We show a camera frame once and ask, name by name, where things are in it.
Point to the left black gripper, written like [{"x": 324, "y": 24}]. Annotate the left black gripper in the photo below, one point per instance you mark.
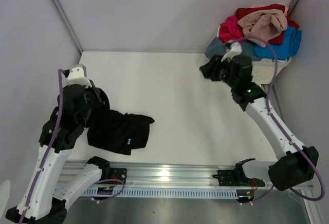
[{"x": 87, "y": 90}]

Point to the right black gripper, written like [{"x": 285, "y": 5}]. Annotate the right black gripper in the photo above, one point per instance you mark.
[{"x": 211, "y": 69}]

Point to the black t shirt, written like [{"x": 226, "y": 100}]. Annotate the black t shirt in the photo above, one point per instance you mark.
[{"x": 115, "y": 132}]

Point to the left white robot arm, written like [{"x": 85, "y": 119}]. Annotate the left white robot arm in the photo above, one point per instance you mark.
[{"x": 41, "y": 204}]

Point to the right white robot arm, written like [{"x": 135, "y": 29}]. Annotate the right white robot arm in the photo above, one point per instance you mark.
[{"x": 295, "y": 162}]

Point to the grey blue t shirt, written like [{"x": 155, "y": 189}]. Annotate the grey blue t shirt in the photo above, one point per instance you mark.
[{"x": 217, "y": 47}]

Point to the magenta t shirt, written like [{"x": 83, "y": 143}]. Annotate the magenta t shirt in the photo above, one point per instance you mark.
[{"x": 229, "y": 30}]

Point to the white laundry basket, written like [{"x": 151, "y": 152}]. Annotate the white laundry basket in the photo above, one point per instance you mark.
[{"x": 263, "y": 71}]

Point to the dark red t shirt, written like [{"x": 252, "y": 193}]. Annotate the dark red t shirt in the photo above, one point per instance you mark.
[{"x": 241, "y": 12}]

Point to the beige pink t shirt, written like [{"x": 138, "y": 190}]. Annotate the beige pink t shirt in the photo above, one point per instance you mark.
[{"x": 263, "y": 25}]

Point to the bright blue t shirt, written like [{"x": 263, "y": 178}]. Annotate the bright blue t shirt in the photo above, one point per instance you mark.
[{"x": 289, "y": 48}]

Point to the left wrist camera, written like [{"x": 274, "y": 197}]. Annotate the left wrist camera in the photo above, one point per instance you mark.
[{"x": 78, "y": 75}]

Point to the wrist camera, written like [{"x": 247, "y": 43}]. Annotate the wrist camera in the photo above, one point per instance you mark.
[
  {"x": 233, "y": 50},
  {"x": 78, "y": 75}
]

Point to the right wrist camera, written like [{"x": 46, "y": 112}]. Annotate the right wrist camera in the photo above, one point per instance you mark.
[{"x": 233, "y": 50}]

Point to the aluminium mounting rail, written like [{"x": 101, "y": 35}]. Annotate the aluminium mounting rail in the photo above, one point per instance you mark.
[{"x": 152, "y": 175}]

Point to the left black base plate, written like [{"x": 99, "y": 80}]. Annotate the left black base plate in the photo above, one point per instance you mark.
[{"x": 115, "y": 173}]

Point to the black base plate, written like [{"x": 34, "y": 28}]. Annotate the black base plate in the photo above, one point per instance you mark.
[
  {"x": 115, "y": 173},
  {"x": 236, "y": 178}
]

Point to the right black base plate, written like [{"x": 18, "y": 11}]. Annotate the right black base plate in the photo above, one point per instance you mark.
[{"x": 236, "y": 178}]

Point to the white slotted cable duct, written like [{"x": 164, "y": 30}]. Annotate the white slotted cable duct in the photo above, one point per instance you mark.
[{"x": 179, "y": 193}]

